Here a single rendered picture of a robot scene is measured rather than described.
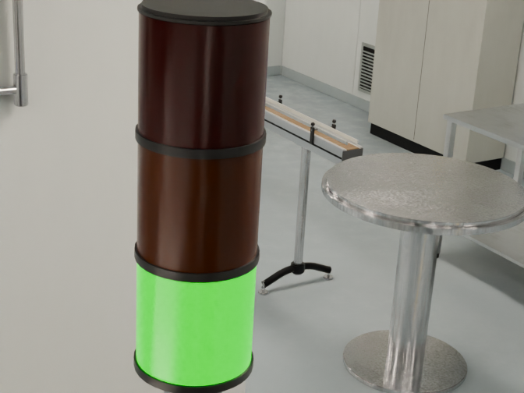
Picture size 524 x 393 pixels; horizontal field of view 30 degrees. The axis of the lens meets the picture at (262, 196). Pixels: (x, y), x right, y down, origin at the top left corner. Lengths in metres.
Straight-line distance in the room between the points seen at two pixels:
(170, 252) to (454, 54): 7.13
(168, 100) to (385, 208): 3.80
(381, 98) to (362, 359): 3.76
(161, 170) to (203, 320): 0.06
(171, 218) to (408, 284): 4.22
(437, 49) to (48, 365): 5.85
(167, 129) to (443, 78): 7.25
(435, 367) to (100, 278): 2.96
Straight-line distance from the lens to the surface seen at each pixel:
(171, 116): 0.36
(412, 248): 4.50
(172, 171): 0.36
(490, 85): 7.45
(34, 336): 2.08
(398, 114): 8.03
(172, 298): 0.38
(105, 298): 2.10
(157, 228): 0.38
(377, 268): 5.82
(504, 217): 4.22
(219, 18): 0.35
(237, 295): 0.39
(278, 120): 5.30
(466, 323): 5.33
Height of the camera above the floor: 2.41
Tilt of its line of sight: 21 degrees down
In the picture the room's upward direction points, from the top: 3 degrees clockwise
